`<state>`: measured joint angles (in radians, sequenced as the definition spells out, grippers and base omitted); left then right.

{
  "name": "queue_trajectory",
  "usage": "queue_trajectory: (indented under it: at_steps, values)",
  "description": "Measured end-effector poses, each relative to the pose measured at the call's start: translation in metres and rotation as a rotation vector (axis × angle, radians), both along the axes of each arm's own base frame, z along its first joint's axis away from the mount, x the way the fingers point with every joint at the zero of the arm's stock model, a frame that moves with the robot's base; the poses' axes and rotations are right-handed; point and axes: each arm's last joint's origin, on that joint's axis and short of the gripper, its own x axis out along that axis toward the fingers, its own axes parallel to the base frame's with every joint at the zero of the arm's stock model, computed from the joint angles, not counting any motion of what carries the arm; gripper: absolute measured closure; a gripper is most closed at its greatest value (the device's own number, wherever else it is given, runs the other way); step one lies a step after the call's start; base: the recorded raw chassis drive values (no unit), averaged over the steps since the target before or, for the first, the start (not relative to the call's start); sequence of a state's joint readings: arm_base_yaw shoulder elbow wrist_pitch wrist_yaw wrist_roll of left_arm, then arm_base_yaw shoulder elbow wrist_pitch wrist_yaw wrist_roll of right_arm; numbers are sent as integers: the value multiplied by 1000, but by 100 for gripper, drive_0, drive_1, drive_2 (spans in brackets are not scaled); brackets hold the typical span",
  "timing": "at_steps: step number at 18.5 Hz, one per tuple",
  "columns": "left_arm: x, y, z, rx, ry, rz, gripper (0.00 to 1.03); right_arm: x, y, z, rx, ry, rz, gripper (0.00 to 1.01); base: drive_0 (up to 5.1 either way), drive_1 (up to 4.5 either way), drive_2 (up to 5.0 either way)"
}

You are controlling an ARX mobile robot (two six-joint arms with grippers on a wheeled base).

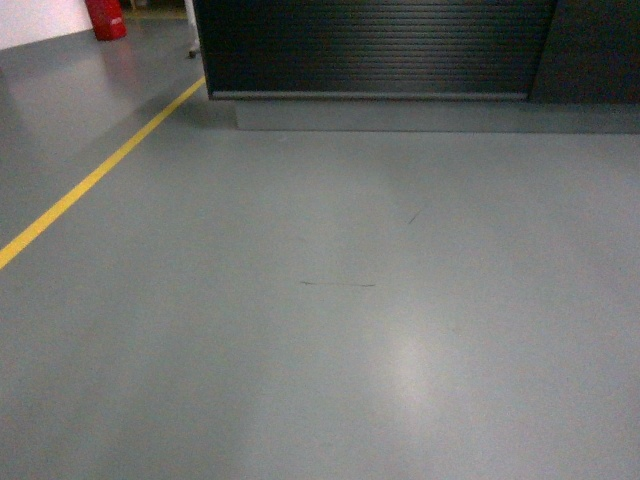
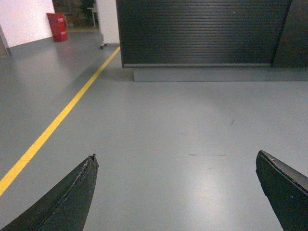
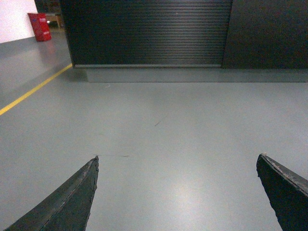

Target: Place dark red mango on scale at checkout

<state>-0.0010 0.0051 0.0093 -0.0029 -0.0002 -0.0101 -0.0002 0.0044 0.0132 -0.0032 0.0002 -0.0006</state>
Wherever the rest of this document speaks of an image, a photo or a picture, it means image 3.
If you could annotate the black checkout counter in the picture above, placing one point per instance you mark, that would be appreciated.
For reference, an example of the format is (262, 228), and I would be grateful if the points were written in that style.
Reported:
(188, 40)

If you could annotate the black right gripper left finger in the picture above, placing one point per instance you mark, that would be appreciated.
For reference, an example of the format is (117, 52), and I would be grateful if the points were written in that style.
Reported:
(67, 208)

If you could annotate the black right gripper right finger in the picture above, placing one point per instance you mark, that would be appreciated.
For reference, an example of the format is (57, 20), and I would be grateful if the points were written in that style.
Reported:
(287, 193)

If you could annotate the red box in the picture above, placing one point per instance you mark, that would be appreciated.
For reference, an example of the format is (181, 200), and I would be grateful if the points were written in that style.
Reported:
(40, 26)

